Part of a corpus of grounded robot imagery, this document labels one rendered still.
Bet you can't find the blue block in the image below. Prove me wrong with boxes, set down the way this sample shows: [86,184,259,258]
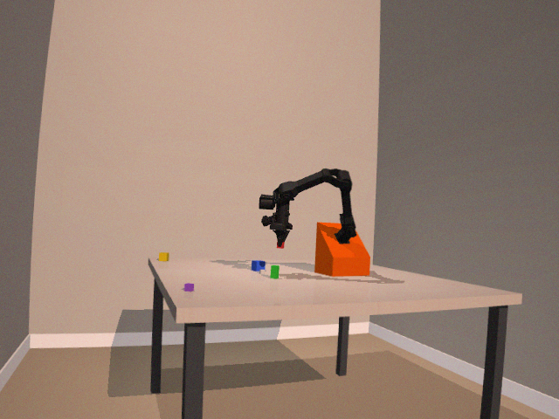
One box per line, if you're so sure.
[252,260,266,271]

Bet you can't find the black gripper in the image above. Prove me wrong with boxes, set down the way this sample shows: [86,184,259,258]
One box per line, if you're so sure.
[270,210,293,247]

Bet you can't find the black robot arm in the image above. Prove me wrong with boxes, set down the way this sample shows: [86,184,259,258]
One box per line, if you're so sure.
[259,168,356,244]

